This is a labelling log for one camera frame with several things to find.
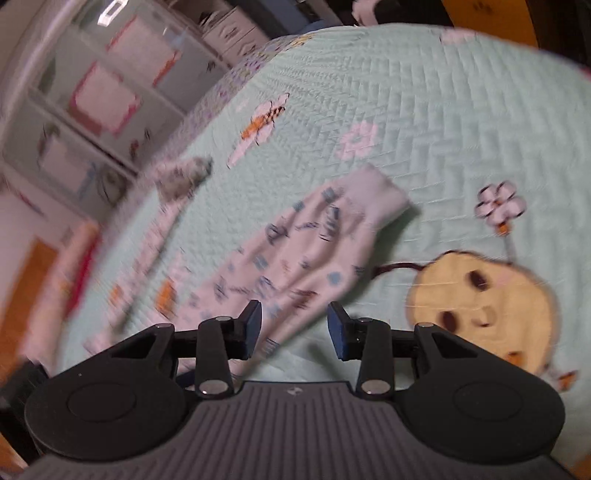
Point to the purple floral bed sheet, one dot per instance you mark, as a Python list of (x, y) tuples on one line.
[(217, 97)]

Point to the floral long pillow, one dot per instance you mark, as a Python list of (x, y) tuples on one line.
[(60, 286)]

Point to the printed white pajama pants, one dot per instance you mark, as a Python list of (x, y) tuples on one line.
[(295, 249)]

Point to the blue-bordered poster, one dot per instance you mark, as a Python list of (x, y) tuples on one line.
[(62, 164)]

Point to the orange-bordered poster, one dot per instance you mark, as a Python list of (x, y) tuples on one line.
[(145, 48)]

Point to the sliding-door wardrobe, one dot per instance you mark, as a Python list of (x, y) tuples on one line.
[(55, 55)]

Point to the red bedding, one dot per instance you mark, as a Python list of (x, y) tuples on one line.
[(85, 272)]

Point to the wooden desk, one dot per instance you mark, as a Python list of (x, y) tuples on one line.
[(494, 21)]

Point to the white drawer cabinet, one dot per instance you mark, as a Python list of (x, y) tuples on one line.
[(235, 34)]

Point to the wooden headboard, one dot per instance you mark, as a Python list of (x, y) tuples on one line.
[(23, 295)]

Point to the mint bee-print quilted bedspread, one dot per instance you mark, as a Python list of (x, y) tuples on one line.
[(415, 115)]

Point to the pink-bordered poster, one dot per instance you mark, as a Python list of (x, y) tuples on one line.
[(104, 99)]

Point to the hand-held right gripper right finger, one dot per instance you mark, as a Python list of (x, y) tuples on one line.
[(337, 330)]

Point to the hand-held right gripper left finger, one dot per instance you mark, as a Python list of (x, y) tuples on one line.
[(251, 330)]

